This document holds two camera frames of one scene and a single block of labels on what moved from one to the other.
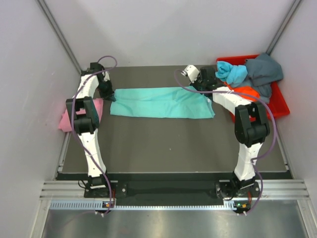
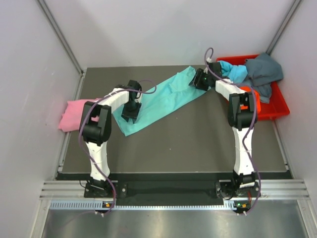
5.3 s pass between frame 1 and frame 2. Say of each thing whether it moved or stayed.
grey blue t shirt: stayed
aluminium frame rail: stayed
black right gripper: stayed
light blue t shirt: stayed
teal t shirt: moved
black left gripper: moved
